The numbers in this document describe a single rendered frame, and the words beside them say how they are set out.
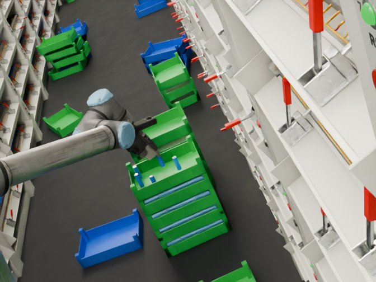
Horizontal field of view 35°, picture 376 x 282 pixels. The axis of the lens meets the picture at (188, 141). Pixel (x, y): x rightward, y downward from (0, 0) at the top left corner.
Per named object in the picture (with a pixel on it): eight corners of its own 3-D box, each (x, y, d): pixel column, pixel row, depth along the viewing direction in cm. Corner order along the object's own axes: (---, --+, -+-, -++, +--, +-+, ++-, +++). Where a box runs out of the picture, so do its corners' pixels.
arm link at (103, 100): (80, 106, 212) (94, 85, 217) (101, 128, 219) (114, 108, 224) (97, 105, 206) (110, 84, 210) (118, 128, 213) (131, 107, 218)
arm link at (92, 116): (88, 136, 199) (105, 109, 205) (64, 134, 206) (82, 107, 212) (102, 153, 206) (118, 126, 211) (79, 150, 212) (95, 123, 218)
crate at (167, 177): (138, 202, 237) (130, 187, 233) (132, 177, 255) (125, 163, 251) (206, 172, 237) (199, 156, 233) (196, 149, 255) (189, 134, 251)
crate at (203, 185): (146, 217, 241) (138, 202, 237) (140, 191, 259) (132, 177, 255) (213, 187, 241) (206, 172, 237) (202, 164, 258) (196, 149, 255)
